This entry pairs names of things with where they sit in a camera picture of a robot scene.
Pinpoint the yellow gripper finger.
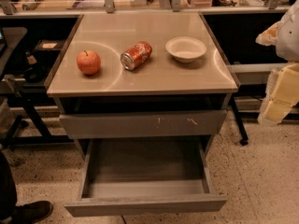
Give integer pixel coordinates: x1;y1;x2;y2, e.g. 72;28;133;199
255;21;279;46
258;63;299;126

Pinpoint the grey drawer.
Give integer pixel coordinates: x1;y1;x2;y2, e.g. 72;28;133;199
65;137;227;217
59;110;227;139

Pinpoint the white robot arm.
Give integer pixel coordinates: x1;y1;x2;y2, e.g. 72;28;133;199
256;6;299;126

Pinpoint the grey top drawer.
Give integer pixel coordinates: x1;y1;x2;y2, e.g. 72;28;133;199
59;110;227;139

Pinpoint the grey drawer cabinet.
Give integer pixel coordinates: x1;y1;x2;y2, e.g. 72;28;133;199
47;11;237;151

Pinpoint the white paper bowl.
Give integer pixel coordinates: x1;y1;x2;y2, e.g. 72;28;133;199
165;36;206;63

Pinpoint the crushed orange soda can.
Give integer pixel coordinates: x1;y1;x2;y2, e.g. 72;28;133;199
121;41;152;71

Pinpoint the red apple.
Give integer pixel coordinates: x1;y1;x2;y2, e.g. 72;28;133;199
77;50;101;76

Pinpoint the black side desk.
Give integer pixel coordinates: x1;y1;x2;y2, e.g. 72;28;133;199
0;27;72;150

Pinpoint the black shoe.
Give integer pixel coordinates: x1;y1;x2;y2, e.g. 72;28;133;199
12;201;53;224

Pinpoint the dark trouser leg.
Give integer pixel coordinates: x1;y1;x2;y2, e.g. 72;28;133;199
0;153;17;224

